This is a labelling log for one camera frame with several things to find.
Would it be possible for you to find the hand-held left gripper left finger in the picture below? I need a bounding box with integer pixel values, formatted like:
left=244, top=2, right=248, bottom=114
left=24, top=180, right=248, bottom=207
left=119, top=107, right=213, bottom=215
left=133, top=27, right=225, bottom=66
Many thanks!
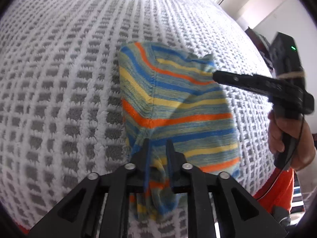
left=28, top=138, right=150, bottom=238

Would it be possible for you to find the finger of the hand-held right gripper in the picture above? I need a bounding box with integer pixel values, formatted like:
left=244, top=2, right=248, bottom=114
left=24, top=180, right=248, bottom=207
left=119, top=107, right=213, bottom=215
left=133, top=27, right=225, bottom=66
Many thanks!
left=212, top=70, right=273, bottom=95

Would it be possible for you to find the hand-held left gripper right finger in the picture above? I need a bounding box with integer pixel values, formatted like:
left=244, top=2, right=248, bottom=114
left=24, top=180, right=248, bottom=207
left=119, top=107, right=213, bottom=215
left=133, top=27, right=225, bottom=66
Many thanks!
left=165, top=139, right=288, bottom=238

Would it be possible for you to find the striped knit sweater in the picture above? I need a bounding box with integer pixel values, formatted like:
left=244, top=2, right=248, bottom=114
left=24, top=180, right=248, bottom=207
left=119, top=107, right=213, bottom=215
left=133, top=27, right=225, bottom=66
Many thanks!
left=117, top=42, right=241, bottom=222

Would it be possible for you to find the person's right forearm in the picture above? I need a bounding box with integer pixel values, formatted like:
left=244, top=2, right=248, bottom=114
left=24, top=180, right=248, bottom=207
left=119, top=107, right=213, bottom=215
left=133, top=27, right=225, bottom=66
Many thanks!
left=294, top=162, right=317, bottom=215

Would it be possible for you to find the dark clothes pile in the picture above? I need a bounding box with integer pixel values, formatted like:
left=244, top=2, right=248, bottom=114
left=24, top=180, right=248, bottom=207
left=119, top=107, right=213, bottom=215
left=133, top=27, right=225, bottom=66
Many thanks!
left=245, top=27, right=276, bottom=73

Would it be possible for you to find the red-orange fleece blanket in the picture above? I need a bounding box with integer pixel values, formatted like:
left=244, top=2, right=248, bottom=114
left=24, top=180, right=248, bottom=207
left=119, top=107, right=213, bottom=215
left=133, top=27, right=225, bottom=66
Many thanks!
left=13, top=168, right=296, bottom=235

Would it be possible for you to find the white grey checked fleece blanket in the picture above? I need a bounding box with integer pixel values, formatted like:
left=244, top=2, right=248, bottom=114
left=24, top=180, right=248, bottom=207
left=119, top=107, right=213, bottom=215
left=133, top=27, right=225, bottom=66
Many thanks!
left=0, top=0, right=283, bottom=238

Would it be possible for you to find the black cable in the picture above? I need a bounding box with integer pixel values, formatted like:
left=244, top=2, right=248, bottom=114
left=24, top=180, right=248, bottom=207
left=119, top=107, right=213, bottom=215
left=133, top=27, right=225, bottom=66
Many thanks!
left=254, top=117, right=306, bottom=200

